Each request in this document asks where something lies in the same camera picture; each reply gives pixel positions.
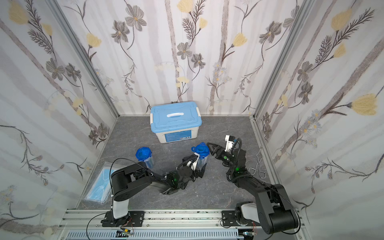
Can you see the white slotted cable duct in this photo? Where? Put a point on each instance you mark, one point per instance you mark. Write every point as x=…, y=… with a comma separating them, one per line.
x=188, y=234

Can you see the bagged blue face masks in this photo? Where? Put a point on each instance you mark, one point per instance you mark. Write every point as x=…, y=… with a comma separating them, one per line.
x=100, y=190

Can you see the blue lidded white storage box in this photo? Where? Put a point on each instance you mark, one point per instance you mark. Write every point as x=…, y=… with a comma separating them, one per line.
x=175, y=122

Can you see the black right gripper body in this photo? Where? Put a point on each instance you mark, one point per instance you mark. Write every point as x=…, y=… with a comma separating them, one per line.
x=220, y=153

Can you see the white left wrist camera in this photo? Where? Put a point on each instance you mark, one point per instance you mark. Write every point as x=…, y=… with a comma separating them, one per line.
x=195, y=162

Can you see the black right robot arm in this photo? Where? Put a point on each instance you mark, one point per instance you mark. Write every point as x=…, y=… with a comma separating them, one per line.
x=275, y=212

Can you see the blue lidded clear jar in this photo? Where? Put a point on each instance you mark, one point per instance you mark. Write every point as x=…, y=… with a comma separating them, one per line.
x=203, y=151
x=144, y=154

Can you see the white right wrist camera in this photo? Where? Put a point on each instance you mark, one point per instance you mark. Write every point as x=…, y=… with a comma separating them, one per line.
x=230, y=142

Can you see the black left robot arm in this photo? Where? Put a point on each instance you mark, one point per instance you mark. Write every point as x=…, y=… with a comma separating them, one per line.
x=129, y=181

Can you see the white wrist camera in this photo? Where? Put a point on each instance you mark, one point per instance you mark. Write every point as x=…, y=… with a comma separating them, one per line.
x=195, y=162
x=230, y=142

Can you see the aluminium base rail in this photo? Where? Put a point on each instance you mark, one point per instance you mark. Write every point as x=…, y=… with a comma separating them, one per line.
x=171, y=220

